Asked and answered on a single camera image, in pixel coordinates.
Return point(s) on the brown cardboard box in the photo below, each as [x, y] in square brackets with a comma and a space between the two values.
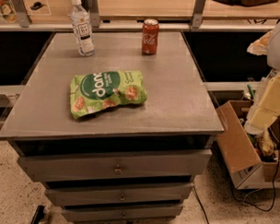
[242, 159]

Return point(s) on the grey drawer cabinet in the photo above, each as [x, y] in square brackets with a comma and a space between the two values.
[177, 115]

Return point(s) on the green rice chip bag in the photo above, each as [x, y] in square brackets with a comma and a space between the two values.
[94, 93]

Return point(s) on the clear plastic water bottle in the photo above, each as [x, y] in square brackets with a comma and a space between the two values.
[80, 20]

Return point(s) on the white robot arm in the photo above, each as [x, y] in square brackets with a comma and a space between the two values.
[273, 51]

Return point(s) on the middle grey drawer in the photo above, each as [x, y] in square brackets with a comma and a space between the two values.
[118, 194]

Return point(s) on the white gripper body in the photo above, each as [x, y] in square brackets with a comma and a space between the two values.
[261, 46]

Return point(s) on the grey drawer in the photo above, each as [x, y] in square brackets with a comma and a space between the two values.
[122, 212]
[118, 194]
[76, 167]

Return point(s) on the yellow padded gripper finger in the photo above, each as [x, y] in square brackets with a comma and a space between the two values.
[266, 106]

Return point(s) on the bottom grey drawer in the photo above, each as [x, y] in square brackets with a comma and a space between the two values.
[122, 212]

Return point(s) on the top grey drawer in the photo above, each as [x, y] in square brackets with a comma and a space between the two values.
[76, 167]

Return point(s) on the red cola can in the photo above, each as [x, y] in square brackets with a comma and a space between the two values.
[150, 30]

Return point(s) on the wooden shelf with metal posts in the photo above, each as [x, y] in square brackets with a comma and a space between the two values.
[126, 15]

